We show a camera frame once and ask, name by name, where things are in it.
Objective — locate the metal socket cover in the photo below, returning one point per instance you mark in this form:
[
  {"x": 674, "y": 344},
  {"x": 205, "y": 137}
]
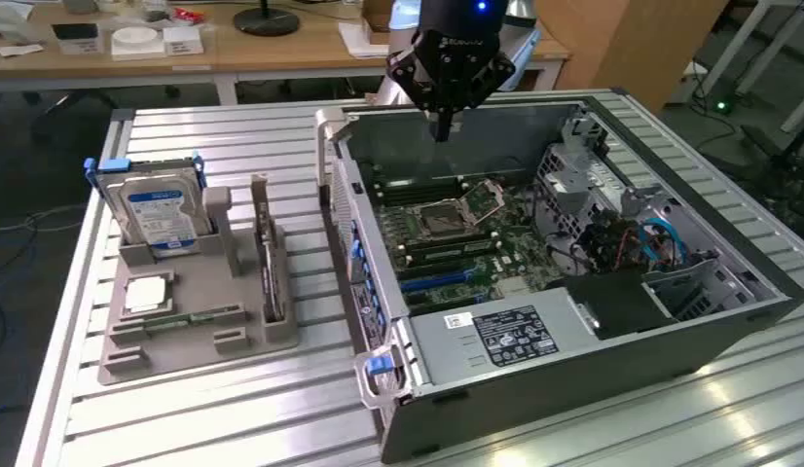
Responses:
[{"x": 486, "y": 197}]

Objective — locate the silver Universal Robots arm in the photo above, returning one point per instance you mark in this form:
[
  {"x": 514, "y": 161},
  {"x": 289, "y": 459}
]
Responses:
[{"x": 391, "y": 92}]

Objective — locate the green RAM stick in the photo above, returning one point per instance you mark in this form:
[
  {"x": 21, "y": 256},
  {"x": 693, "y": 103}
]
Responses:
[{"x": 180, "y": 321}]

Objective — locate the wooden desk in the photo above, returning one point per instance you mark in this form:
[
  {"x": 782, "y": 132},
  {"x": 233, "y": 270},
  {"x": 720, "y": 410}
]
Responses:
[{"x": 277, "y": 53}]

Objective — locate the RAM stick with white label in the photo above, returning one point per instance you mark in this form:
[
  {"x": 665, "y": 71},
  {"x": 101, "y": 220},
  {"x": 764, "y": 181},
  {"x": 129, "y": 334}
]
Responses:
[{"x": 452, "y": 250}]

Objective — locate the black office chair base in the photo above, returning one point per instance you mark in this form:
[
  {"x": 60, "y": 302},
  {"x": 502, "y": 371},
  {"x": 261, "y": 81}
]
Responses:
[{"x": 82, "y": 104}]

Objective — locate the hard disk in blue carrier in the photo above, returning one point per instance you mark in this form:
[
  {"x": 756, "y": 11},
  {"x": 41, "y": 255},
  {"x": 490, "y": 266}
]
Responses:
[{"x": 157, "y": 214}]

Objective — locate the white box with black top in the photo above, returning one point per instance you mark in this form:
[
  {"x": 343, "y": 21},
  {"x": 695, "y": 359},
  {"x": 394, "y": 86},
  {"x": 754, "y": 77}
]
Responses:
[{"x": 80, "y": 38}]

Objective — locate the silver chipset heatsink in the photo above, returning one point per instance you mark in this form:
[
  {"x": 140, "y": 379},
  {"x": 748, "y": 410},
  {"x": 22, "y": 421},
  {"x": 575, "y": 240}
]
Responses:
[{"x": 518, "y": 286}]

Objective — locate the grey power supply unit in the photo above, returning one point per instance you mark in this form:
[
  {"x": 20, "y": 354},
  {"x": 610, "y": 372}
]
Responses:
[{"x": 505, "y": 335}]

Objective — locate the green motherboard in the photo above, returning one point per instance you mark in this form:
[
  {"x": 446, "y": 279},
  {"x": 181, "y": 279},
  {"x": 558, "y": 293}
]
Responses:
[{"x": 505, "y": 258}]

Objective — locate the grey parts rack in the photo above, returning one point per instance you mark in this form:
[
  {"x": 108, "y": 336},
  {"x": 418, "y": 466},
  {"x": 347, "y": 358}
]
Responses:
[{"x": 200, "y": 287}]

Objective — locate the white box with round insert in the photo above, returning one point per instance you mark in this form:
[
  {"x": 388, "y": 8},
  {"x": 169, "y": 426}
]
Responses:
[{"x": 137, "y": 44}]

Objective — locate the black round stand base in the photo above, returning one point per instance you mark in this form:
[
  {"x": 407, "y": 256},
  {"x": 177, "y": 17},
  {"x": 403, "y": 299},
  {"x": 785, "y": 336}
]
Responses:
[{"x": 265, "y": 22}]

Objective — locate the metal drive cage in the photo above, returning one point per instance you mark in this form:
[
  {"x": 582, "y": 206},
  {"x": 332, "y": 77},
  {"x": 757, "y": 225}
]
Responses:
[{"x": 570, "y": 194}]

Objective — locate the wooden cabinet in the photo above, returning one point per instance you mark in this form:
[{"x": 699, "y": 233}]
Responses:
[{"x": 634, "y": 48}]

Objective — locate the white desk frame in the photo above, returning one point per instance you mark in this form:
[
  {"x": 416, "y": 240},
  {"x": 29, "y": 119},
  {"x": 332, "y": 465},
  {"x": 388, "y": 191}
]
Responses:
[{"x": 797, "y": 112}]

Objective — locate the device with green light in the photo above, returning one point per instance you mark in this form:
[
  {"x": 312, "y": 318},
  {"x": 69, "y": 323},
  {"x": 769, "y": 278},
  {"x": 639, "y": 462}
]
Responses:
[{"x": 721, "y": 105}]

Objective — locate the open black PC case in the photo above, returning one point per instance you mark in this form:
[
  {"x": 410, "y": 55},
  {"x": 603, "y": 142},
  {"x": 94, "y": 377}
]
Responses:
[{"x": 570, "y": 389}]

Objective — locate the small white box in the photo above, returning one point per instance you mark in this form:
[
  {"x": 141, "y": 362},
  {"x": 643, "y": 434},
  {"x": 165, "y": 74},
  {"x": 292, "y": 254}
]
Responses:
[{"x": 181, "y": 41}]

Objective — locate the red packet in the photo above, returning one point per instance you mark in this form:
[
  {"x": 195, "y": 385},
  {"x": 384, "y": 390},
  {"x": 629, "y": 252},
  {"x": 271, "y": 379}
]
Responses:
[{"x": 188, "y": 15}]

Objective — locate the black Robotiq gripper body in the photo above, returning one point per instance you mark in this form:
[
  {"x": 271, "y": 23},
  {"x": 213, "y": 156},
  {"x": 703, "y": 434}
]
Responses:
[{"x": 459, "y": 53}]

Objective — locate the white paper stack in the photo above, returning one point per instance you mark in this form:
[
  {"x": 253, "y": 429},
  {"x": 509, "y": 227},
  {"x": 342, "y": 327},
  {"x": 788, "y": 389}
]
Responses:
[{"x": 362, "y": 41}]

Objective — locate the blue case release latch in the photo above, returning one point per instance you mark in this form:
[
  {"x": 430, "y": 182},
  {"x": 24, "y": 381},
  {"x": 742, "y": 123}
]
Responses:
[{"x": 376, "y": 366}]

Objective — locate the white paper slip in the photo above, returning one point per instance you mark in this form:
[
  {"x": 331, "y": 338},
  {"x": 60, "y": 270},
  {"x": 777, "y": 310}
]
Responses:
[{"x": 18, "y": 49}]

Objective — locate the metal disk bay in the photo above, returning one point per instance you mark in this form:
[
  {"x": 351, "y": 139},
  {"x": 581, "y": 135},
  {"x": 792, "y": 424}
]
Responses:
[{"x": 699, "y": 292}]

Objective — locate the brown cardboard box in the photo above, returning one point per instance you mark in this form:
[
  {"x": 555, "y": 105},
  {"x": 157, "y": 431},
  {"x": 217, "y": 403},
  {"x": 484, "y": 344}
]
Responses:
[{"x": 376, "y": 14}]

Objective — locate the silver CPU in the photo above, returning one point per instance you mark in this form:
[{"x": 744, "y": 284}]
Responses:
[{"x": 148, "y": 296}]

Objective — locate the graphics card with metal bracket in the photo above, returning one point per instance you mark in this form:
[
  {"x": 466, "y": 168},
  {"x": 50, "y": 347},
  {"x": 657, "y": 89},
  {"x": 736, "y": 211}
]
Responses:
[{"x": 271, "y": 272}]

